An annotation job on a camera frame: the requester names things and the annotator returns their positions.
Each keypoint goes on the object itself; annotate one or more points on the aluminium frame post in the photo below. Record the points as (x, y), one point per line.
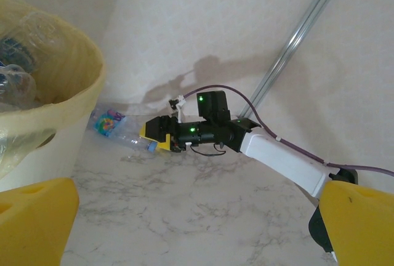
(292, 41)

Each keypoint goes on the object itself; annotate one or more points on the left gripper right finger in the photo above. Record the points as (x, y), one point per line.
(363, 226)

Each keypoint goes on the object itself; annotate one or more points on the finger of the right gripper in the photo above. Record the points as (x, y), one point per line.
(158, 129)
(167, 143)

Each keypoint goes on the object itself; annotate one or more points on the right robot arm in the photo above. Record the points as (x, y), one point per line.
(277, 158)

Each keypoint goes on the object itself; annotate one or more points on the blue wrapper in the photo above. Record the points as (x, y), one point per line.
(107, 122)

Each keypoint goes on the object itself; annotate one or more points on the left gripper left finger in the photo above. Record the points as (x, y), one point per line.
(34, 226)

